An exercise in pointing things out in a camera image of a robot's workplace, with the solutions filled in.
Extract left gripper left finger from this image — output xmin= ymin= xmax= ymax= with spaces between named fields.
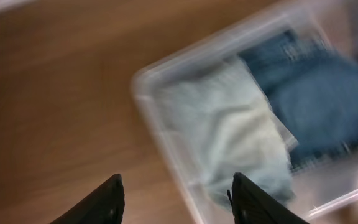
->
xmin=51 ymin=174 xmax=125 ymax=224

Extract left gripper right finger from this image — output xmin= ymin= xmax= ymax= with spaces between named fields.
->
xmin=227 ymin=172 xmax=308 ymax=224

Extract light washed jeans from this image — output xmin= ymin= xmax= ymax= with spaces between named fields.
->
xmin=162 ymin=57 xmax=294 ymax=208

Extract dark blue jeans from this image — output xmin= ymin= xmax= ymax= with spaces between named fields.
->
xmin=238 ymin=30 xmax=358 ymax=169

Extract clear plastic storage bin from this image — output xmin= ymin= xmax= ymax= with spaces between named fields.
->
xmin=134 ymin=1 xmax=358 ymax=223

